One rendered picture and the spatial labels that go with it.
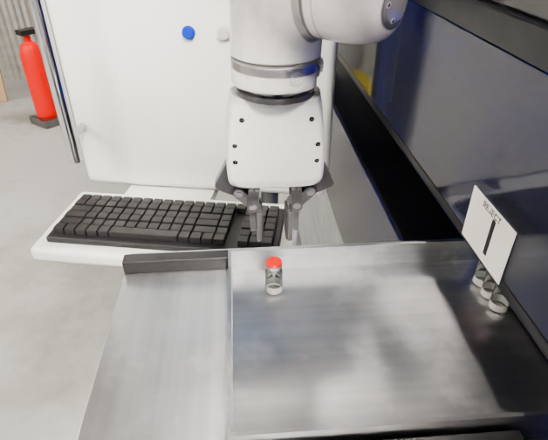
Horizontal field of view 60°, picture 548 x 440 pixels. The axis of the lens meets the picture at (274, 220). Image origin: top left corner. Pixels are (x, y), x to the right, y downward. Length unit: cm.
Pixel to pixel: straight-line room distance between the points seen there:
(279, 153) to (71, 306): 161
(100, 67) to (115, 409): 62
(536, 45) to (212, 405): 43
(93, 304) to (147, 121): 116
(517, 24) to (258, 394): 41
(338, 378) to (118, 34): 67
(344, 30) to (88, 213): 64
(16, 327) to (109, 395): 149
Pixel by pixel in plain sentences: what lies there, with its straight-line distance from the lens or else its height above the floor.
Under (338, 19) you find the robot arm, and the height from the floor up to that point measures 122.
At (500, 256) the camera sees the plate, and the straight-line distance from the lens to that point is 49.
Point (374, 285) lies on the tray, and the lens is 62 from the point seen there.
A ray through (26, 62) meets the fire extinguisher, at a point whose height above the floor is 44.
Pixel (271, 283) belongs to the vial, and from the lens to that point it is 58.
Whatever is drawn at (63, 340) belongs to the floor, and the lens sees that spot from 189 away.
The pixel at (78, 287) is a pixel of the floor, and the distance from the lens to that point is 208.
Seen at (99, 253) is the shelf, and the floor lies 80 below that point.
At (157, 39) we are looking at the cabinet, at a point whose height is 110.
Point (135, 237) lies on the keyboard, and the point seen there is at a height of 82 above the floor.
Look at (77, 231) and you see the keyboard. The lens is 87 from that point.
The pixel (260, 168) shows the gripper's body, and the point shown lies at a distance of 48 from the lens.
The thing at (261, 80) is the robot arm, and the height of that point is 116.
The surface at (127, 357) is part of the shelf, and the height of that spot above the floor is 88.
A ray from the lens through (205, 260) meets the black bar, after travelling 63.
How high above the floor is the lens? 129
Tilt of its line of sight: 34 degrees down
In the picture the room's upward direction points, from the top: straight up
